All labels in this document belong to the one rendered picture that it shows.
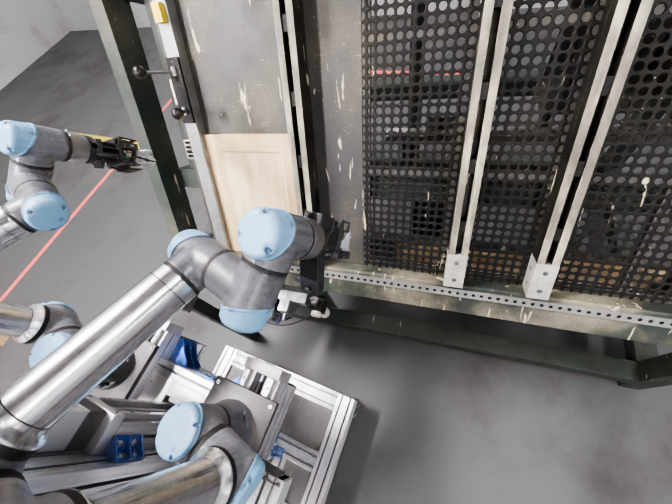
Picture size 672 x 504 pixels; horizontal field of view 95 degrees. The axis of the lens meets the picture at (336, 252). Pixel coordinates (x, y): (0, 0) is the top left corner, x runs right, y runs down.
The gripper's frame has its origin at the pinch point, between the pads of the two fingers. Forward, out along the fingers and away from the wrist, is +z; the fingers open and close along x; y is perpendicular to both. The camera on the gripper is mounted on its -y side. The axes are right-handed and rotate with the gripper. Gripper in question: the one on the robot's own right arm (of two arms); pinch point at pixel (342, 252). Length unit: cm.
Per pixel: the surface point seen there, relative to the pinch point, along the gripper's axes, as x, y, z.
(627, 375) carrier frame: -109, -29, 113
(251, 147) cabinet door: 50, 27, 20
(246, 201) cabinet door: 55, 9, 30
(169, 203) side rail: 91, 1, 26
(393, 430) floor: -16, -93, 100
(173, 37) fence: 72, 53, 0
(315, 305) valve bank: 23, -27, 47
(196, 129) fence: 70, 30, 14
